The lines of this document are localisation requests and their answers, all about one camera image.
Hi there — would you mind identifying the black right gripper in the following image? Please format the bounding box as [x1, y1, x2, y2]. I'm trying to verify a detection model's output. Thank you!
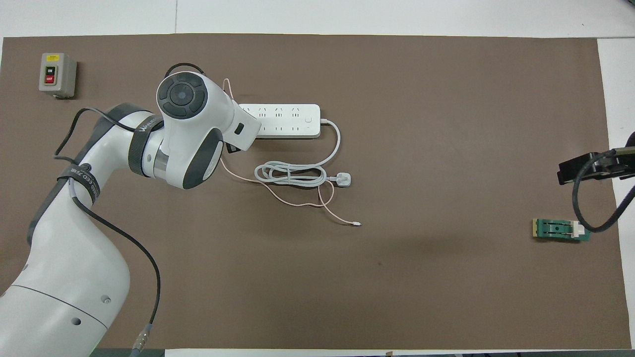
[557, 148, 635, 185]

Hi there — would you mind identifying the pink charging cable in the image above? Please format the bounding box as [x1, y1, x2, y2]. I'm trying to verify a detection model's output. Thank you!
[220, 78, 363, 228]

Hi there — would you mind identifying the white power strip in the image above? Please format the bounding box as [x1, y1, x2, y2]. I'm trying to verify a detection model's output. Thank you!
[238, 103, 321, 139]

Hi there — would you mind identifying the brown table mat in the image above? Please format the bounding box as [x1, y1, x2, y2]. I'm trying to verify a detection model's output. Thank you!
[0, 34, 632, 350]

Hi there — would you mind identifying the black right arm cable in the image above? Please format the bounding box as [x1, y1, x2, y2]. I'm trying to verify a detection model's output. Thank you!
[572, 149, 635, 233]

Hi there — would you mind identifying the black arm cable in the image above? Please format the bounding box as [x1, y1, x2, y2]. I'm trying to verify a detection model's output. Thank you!
[572, 149, 635, 233]
[54, 62, 205, 357]

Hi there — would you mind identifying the green knife switch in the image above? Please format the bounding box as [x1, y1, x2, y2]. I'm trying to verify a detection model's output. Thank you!
[532, 218, 592, 243]

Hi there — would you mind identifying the white power strip cord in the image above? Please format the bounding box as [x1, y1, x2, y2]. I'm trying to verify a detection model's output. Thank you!
[254, 118, 353, 188]

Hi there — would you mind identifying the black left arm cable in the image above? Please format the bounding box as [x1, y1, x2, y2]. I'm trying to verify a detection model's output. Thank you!
[54, 62, 205, 357]

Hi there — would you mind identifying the grey on-off switch box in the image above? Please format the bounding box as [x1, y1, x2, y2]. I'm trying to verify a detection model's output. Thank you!
[39, 53, 78, 100]

